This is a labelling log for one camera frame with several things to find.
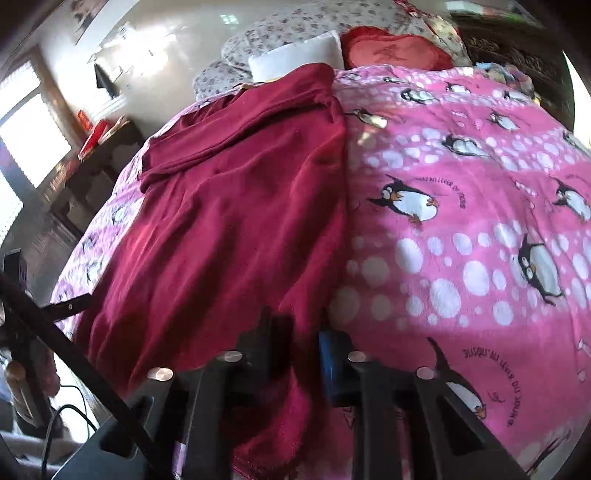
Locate red packages on table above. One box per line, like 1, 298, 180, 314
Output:
78, 116, 131, 161

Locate floral quilt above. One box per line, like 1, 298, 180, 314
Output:
192, 1, 472, 100

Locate red heart cushion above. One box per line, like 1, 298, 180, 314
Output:
341, 26, 454, 71

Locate white pillow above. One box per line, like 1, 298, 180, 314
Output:
249, 30, 345, 83

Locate dark red fleece garment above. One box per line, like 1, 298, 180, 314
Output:
73, 64, 349, 479

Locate pink penguin blanket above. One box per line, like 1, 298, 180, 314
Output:
52, 65, 590, 479

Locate dark wooden side table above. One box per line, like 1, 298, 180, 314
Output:
49, 117, 144, 239

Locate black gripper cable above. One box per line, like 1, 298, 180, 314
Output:
40, 384, 99, 480

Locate dark wooden headboard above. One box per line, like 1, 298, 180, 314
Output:
451, 12, 575, 129

